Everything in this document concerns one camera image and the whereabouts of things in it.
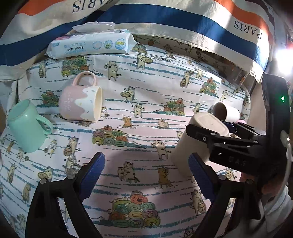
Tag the bright lamp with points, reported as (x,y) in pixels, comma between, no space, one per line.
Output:
(284,61)

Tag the cat print bed sheet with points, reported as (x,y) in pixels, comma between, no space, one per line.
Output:
(149,96)

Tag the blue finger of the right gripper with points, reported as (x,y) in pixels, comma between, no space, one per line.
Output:
(239,129)
(205,135)

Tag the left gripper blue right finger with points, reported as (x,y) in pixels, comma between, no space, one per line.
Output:
(203,175)

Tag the mint green plastic cup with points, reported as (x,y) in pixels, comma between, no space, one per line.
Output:
(28,127)

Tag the pink and white mug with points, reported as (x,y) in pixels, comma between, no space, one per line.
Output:
(82,102)

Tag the beige square plastic cup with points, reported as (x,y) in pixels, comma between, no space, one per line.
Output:
(188,145)

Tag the white mug dark interior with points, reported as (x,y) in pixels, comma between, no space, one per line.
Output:
(225,112)

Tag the person's right hand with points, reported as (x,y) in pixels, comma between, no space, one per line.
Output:
(271,188)

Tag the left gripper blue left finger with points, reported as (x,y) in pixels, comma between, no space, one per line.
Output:
(89,175)

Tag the striped Paris blanket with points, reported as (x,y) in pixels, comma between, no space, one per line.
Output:
(242,32)

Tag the baby wipes pack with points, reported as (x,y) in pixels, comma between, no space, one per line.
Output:
(90,39)

